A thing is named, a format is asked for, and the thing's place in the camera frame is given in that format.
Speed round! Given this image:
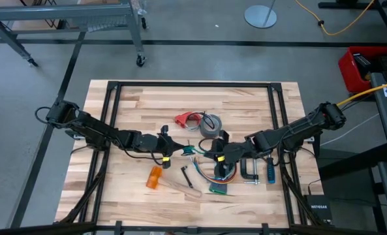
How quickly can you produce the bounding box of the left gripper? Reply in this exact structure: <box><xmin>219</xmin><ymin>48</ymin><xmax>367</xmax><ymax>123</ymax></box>
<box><xmin>139</xmin><ymin>125</ymin><xmax>187</xmax><ymax>169</ymax></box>

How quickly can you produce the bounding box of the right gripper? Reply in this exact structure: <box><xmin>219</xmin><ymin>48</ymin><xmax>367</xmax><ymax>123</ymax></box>
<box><xmin>203</xmin><ymin>130</ymin><xmax>256</xmax><ymax>171</ymax></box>

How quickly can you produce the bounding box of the teal green cord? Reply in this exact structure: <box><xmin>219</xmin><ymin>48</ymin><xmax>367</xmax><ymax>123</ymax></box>
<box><xmin>181</xmin><ymin>139</ymin><xmax>213</xmax><ymax>157</ymax></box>

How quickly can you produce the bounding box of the black C-clamp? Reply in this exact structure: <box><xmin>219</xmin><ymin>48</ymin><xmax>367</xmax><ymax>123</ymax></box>
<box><xmin>240</xmin><ymin>157</ymin><xmax>261</xmax><ymax>185</ymax></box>

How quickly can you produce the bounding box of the orange head wooden mallet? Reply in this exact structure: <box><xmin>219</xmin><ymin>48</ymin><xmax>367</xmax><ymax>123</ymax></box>
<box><xmin>146</xmin><ymin>165</ymin><xmax>203</xmax><ymax>199</ymax></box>

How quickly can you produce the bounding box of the black hex key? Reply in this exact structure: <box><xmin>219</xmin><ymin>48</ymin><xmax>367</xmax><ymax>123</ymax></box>
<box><xmin>179</xmin><ymin>165</ymin><xmax>194</xmax><ymax>189</ymax></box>

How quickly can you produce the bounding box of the round grey stand base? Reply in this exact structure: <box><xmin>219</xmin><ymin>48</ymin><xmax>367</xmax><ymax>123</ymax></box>
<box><xmin>243</xmin><ymin>0</ymin><xmax>278</xmax><ymax>29</ymax></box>

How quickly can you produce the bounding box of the red plastic bin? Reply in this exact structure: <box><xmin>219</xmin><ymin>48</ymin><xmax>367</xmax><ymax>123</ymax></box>
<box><xmin>338</xmin><ymin>45</ymin><xmax>387</xmax><ymax>94</ymax></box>

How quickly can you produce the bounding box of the grey metal cart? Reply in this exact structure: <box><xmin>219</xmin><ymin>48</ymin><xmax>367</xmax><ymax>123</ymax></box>
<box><xmin>0</xmin><ymin>0</ymin><xmax>148</xmax><ymax>68</ymax></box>

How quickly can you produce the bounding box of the black T-shaped stand base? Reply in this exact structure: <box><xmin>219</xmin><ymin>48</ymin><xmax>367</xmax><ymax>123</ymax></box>
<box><xmin>317</xmin><ymin>0</ymin><xmax>387</xmax><ymax>45</ymax></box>

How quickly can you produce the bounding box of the grey duct tape roll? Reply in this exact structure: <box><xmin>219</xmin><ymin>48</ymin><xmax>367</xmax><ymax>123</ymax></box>
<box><xmin>198</xmin><ymin>113</ymin><xmax>223</xmax><ymax>139</ymax></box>

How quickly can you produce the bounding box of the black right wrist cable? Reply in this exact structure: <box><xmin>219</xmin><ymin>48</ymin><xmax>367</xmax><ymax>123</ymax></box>
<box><xmin>198</xmin><ymin>137</ymin><xmax>215</xmax><ymax>153</ymax></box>

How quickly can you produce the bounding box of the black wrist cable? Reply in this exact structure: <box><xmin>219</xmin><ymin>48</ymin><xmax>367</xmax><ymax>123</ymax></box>
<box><xmin>113</xmin><ymin>138</ymin><xmax>166</xmax><ymax>166</ymax></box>
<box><xmin>198</xmin><ymin>137</ymin><xmax>215</xmax><ymax>153</ymax></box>

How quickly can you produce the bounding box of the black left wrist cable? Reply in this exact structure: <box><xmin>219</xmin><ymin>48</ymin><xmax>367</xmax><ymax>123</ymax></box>
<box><xmin>113</xmin><ymin>138</ymin><xmax>166</xmax><ymax>166</ymax></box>

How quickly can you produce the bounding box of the thin black cable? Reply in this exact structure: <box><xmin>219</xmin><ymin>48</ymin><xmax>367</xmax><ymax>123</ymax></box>
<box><xmin>196</xmin><ymin>111</ymin><xmax>216</xmax><ymax>131</ymax></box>

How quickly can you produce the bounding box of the multicoloured jumper wire bundle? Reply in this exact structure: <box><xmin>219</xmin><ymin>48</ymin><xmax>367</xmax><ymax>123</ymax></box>
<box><xmin>188</xmin><ymin>156</ymin><xmax>238</xmax><ymax>184</ymax></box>

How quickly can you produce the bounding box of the white cord coil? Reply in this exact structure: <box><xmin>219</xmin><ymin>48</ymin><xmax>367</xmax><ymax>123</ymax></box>
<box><xmin>185</xmin><ymin>114</ymin><xmax>203</xmax><ymax>132</ymax></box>

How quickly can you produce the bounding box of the blue black handled screwdriver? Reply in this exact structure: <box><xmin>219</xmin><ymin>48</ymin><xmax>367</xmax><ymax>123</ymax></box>
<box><xmin>266</xmin><ymin>155</ymin><xmax>276</xmax><ymax>185</ymax></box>

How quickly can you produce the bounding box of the black aluminium table frame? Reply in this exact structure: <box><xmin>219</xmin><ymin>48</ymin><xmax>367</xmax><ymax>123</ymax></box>
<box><xmin>54</xmin><ymin>80</ymin><xmax>326</xmax><ymax>235</ymax></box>

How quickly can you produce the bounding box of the black Netgear network switch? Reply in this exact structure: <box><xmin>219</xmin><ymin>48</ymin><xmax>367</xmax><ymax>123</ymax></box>
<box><xmin>303</xmin><ymin>194</ymin><xmax>333</xmax><ymax>221</ymax></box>

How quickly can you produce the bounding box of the thin white cable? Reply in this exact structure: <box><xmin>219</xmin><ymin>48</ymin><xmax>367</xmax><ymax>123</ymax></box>
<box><xmin>319</xmin><ymin>112</ymin><xmax>380</xmax><ymax>147</ymax></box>

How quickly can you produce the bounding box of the yellow power cord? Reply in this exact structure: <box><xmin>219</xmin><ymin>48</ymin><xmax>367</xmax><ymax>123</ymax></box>
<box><xmin>293</xmin><ymin>0</ymin><xmax>376</xmax><ymax>37</ymax></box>
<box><xmin>335</xmin><ymin>79</ymin><xmax>387</xmax><ymax>107</ymax></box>

